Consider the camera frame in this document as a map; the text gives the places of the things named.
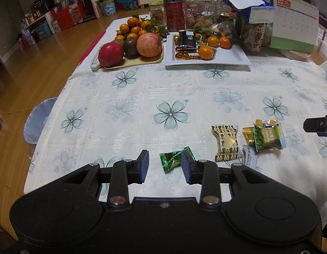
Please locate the white rectangular plate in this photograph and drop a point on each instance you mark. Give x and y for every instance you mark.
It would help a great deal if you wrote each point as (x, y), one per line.
(227, 58)

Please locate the white snack bar packet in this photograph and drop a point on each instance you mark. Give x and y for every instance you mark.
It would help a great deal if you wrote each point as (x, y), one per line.
(249, 156)

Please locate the blue and white box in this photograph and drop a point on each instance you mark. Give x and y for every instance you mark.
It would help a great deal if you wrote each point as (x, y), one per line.
(261, 14)

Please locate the brown and gold patterned packet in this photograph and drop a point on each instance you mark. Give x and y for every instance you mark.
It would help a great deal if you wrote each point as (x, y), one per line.
(227, 143)

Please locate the gold foil chocolate coins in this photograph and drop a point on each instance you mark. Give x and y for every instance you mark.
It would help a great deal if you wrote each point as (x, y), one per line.
(183, 56)

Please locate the jar with brown patterned label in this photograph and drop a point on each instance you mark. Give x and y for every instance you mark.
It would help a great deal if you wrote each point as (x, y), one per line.
(254, 35)

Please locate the gold candy packet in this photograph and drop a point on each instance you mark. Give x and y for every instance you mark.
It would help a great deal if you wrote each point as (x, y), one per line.
(248, 133)

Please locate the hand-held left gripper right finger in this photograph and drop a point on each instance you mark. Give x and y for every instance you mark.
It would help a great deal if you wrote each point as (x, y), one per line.
(187, 168)

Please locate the blue round stool cushion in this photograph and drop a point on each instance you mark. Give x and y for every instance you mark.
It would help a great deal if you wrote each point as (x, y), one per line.
(39, 121)

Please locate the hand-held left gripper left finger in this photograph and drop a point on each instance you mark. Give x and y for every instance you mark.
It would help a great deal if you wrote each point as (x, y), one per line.
(144, 168)

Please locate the small glass jar green lid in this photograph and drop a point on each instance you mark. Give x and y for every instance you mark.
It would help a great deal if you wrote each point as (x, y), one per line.
(156, 14)

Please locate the pile of leafy tangerines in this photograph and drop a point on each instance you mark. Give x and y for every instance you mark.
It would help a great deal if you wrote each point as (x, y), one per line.
(137, 26)

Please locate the clear snack container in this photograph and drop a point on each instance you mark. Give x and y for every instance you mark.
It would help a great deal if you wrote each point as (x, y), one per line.
(224, 27)

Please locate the dark brown fruit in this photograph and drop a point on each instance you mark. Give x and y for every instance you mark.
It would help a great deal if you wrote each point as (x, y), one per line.
(131, 48)

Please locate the black chocolate box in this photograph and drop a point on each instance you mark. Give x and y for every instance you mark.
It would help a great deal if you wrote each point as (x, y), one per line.
(187, 40)

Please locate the pink striped apple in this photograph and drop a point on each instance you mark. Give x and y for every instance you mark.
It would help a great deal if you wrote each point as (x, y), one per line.
(149, 45)

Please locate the white floral tablecloth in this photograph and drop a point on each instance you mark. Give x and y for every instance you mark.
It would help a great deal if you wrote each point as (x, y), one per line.
(126, 105)

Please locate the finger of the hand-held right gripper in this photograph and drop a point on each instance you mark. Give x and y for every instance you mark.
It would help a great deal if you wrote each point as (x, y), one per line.
(314, 125)

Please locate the large clear glass jar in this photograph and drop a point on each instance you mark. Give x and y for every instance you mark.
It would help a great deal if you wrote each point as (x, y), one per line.
(199, 8)

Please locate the dark red apple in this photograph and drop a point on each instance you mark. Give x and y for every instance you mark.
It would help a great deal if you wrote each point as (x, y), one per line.
(110, 55)

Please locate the teal bucket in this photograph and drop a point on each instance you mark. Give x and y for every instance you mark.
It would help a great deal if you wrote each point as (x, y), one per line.
(108, 8)

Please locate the red box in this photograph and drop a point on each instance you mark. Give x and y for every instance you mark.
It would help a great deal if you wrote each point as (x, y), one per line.
(69, 17)

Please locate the blue storage bin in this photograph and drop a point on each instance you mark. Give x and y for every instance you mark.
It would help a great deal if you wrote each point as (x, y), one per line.
(42, 30)

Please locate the purple bottles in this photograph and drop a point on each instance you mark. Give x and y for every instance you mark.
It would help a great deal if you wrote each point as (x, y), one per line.
(27, 39)

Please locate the desk calendar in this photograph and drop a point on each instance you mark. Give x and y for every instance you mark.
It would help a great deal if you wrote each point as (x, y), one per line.
(295, 23)

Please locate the orange tangerine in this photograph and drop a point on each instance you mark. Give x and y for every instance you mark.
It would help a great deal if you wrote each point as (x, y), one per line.
(213, 41)
(206, 52)
(224, 42)

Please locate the green and yellow snack packet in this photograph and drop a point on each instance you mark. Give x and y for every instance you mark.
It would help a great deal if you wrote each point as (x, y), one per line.
(268, 137)

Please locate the green candy packet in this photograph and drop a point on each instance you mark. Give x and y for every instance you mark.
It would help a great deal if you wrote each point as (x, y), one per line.
(171, 160)

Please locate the red tin can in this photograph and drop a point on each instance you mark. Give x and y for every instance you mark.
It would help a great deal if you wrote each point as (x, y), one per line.
(174, 13)

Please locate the white remote control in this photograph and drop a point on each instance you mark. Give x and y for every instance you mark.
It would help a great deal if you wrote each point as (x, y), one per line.
(95, 63)

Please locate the wooden fruit tray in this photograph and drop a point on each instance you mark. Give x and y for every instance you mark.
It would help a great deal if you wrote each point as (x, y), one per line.
(142, 61)

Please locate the blue crate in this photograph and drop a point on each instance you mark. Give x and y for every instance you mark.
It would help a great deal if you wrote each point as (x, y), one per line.
(127, 4)

